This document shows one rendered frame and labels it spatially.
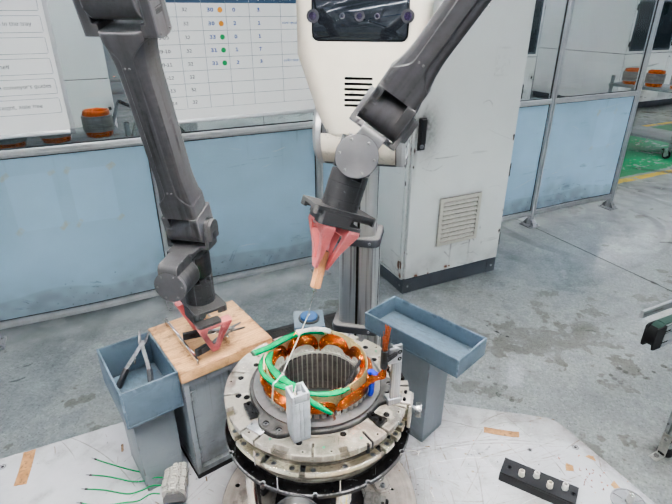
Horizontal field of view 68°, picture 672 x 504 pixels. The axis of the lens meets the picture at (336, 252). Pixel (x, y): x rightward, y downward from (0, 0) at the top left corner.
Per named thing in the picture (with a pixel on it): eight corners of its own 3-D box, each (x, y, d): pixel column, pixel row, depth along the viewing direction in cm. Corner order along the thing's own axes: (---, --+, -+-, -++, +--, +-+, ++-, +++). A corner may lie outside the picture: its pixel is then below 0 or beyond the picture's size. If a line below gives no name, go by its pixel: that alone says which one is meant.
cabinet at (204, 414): (199, 479, 107) (182, 384, 95) (168, 427, 120) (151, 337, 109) (277, 437, 117) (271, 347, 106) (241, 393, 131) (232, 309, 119)
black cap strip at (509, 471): (573, 512, 100) (575, 505, 99) (498, 479, 107) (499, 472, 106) (577, 494, 103) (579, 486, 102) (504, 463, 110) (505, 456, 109)
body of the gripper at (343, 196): (373, 231, 75) (389, 184, 73) (312, 216, 70) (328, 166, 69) (355, 219, 80) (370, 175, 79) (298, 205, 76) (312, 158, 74)
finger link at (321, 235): (350, 280, 76) (370, 222, 74) (308, 272, 73) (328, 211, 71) (334, 264, 82) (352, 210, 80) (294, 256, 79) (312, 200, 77)
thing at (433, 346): (471, 438, 117) (487, 337, 105) (445, 464, 110) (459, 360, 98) (389, 387, 133) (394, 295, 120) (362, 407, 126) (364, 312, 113)
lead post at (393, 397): (402, 402, 83) (406, 345, 78) (388, 406, 82) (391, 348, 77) (397, 395, 85) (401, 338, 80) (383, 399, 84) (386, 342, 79)
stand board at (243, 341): (181, 384, 95) (180, 374, 94) (149, 337, 109) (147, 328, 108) (273, 346, 106) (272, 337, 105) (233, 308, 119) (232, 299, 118)
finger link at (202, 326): (204, 363, 95) (197, 321, 91) (189, 344, 100) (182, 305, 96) (236, 349, 98) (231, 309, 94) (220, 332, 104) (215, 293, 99)
